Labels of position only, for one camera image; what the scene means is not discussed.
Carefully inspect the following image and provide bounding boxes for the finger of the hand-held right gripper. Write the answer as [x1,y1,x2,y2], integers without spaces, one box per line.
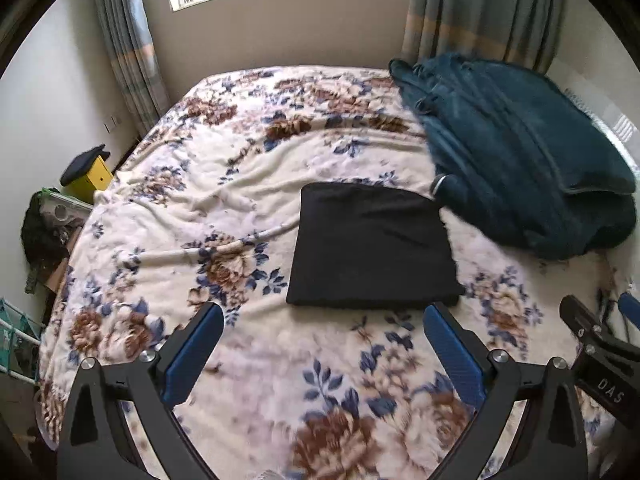
[617,292,640,332]
[559,295,617,357]

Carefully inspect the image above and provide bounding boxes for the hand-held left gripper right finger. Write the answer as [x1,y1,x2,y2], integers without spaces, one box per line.
[422,302,589,480]

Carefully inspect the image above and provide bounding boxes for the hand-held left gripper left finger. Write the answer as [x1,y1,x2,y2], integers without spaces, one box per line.
[56,302,225,480]

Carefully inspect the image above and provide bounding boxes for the black grey-striped shirt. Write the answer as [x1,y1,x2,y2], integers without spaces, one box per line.
[286,182,466,311]

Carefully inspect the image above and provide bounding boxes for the floral printed bed blanket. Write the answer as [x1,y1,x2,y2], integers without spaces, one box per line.
[37,65,640,480]

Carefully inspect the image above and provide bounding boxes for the white slatted headboard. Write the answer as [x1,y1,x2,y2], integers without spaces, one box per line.
[564,87,640,147]

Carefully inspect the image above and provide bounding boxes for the dark teal plush blanket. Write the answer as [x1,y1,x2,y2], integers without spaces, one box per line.
[389,52,639,261]

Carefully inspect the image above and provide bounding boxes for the black bag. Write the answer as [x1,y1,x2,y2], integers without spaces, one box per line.
[21,190,76,281]

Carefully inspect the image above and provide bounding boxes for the yellow box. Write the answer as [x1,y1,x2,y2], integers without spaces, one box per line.
[62,155,114,206]

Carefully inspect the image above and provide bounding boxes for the dark navy cap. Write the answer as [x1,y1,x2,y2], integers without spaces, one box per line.
[59,144,112,187]

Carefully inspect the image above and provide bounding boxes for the grey striped curtain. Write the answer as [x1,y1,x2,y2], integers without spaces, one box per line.
[92,0,172,136]
[400,0,568,77]

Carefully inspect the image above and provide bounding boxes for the green wire rack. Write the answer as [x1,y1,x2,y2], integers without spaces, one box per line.
[0,297,44,376]

